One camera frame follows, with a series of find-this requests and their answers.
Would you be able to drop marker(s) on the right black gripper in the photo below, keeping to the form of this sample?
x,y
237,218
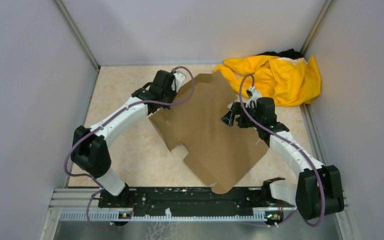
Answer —
x,y
235,109

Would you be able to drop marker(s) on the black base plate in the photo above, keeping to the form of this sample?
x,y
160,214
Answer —
x,y
190,201

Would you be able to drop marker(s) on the yellow cloth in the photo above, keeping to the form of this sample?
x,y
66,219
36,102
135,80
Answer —
x,y
290,82

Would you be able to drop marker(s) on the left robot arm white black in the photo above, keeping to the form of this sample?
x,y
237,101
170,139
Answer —
x,y
90,148

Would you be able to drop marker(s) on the brown cardboard box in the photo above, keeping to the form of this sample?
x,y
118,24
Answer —
x,y
218,154

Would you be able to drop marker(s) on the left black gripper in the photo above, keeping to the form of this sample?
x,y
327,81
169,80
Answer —
x,y
173,90

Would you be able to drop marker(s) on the aluminium frame rail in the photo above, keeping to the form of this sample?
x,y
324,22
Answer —
x,y
82,204

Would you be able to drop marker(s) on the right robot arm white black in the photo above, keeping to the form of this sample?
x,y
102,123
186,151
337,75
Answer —
x,y
318,191

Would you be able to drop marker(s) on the black cloth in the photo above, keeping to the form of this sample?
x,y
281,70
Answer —
x,y
290,53

